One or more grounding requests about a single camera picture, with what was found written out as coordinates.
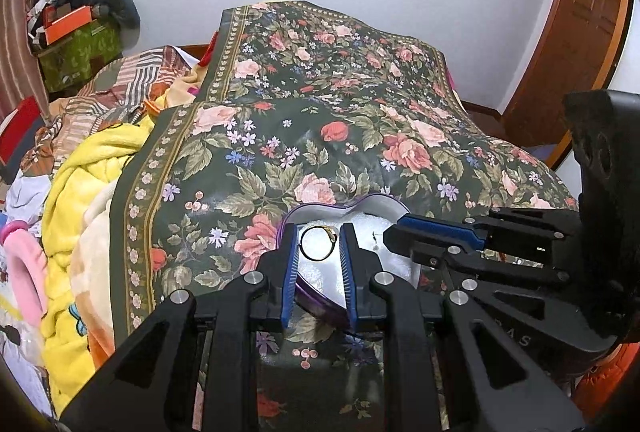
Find pink plush cloth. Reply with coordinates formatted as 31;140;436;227
0;221;49;329

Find cream fleece blanket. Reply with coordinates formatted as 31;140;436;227
69;184;126;363

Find orange quilted jacket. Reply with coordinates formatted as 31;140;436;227
572;341;637;419

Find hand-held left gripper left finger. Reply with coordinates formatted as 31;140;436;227
60;224;301;432

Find black bangle with gold clasp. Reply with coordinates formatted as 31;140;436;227
298;225;340;262

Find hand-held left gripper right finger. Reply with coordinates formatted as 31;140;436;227
339;222;587;432

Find white printed cloth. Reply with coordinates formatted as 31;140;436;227
5;172;51;233

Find red bed sheet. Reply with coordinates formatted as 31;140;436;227
199;30;222;67

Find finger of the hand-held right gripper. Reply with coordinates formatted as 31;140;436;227
397;206;583;263
382;228;573;293

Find striped pink curtain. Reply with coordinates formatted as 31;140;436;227
0;0;66;113

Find wooden door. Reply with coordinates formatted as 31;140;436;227
502;0;636;147

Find orange cardboard box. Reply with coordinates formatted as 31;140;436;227
42;4;96;45

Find green fabric storage box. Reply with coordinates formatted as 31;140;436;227
34;19;123;95

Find striped patchwork quilt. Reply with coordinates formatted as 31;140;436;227
20;46;221;173

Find yellow fleece blanket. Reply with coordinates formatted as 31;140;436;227
40;114;161;418

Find purple heart-shaped tin box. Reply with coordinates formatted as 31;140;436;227
277;194;426;320

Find dark floral blanket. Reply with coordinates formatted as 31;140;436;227
109;0;583;432

